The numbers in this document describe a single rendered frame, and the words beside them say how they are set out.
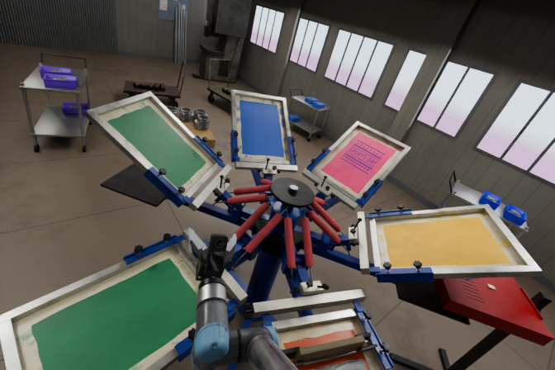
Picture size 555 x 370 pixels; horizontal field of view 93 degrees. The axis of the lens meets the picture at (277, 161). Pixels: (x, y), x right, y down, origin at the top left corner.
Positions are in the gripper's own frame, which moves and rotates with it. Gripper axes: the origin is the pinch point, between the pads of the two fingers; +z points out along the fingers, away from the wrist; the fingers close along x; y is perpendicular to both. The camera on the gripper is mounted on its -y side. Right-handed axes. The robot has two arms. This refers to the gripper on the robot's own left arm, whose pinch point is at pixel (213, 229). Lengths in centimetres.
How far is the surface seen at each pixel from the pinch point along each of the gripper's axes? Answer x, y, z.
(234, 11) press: 52, -45, 757
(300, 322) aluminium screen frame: 61, 61, 3
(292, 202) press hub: 59, 28, 59
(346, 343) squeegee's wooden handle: 78, 52, -12
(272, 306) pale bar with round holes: 46, 58, 9
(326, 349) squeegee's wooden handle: 67, 53, -14
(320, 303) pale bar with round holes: 73, 54, 9
